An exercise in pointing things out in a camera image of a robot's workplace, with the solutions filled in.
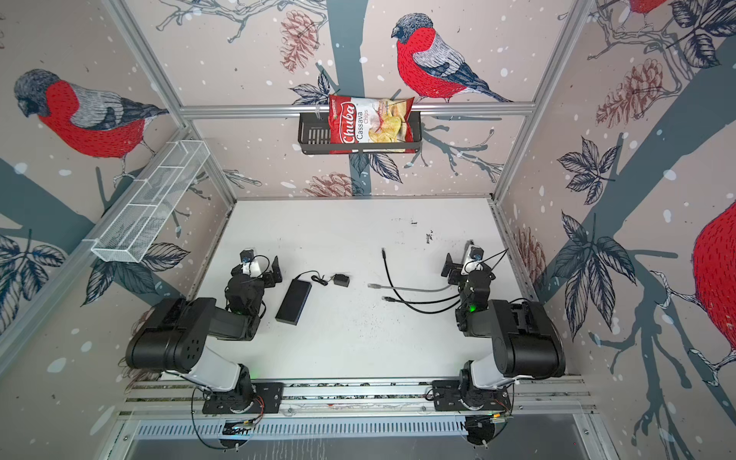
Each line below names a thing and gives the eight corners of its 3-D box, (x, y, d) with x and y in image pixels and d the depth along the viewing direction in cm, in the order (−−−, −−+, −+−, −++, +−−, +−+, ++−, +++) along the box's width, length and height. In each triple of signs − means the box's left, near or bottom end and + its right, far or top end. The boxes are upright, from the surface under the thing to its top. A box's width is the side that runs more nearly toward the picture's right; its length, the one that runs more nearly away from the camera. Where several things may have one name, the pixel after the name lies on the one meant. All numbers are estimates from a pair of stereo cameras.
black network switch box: (276, 321, 89) (274, 318, 87) (293, 281, 98) (292, 278, 96) (296, 325, 88) (294, 323, 86) (312, 285, 97) (311, 282, 95)
